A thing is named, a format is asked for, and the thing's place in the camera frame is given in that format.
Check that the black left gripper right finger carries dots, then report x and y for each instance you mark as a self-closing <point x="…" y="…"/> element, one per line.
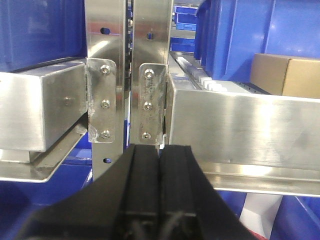
<point x="191" y="208"/>

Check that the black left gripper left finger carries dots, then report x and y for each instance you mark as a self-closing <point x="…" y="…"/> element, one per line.
<point x="122" y="204"/>

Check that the brown cardboard box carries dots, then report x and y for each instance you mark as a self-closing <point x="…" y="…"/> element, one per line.
<point x="285" y="75"/>

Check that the left steel shelf beam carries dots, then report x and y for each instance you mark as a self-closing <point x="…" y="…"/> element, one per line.
<point x="42" y="118"/>

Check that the large blue bin on shelf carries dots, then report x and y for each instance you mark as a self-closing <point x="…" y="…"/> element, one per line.
<point x="230" y="32"/>

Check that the left steel shelf upright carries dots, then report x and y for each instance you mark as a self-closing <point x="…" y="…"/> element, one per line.
<point x="105" y="69"/>

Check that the steel shelf upright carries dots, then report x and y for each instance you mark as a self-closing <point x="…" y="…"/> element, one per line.
<point x="151" y="30"/>
<point x="105" y="69"/>

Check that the right steel shelf upright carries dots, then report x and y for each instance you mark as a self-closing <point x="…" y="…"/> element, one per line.
<point x="151" y="30"/>

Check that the blue bin lower right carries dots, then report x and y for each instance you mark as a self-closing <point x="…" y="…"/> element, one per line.
<point x="276" y="217"/>

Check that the blue bin lower left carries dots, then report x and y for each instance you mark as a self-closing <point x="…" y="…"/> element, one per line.
<point x="19" y="199"/>

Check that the white roller track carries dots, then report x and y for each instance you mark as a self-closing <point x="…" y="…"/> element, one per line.
<point x="199" y="75"/>

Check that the blue bin upper left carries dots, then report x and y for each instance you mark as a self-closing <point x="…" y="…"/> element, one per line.
<point x="38" y="31"/>

